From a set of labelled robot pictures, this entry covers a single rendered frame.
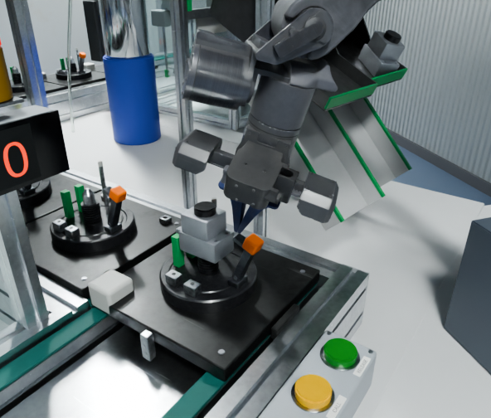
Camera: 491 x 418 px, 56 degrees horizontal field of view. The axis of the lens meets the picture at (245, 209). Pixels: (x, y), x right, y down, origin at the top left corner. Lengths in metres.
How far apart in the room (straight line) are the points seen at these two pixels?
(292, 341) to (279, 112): 0.30
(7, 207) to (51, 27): 3.86
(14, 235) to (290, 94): 0.37
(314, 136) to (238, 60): 0.43
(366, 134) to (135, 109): 0.78
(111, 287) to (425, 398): 0.45
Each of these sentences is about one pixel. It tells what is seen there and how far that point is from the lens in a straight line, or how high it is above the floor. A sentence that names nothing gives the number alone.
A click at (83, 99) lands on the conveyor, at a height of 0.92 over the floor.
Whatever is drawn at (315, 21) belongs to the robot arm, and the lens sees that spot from 0.44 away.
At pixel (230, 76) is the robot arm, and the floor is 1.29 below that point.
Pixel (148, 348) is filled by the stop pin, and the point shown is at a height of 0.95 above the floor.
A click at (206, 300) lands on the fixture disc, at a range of 0.62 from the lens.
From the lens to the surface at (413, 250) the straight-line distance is 1.02.
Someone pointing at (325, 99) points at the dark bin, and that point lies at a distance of 0.71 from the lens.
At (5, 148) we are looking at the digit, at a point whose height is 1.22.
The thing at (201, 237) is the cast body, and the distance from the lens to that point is 0.62.
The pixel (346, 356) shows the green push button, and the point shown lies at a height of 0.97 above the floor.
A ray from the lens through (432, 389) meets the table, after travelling 0.74.
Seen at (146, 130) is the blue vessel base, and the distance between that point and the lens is 1.55.
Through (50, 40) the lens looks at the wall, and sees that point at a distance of 4.44.
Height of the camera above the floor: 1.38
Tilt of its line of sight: 28 degrees down
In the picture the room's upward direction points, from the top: straight up
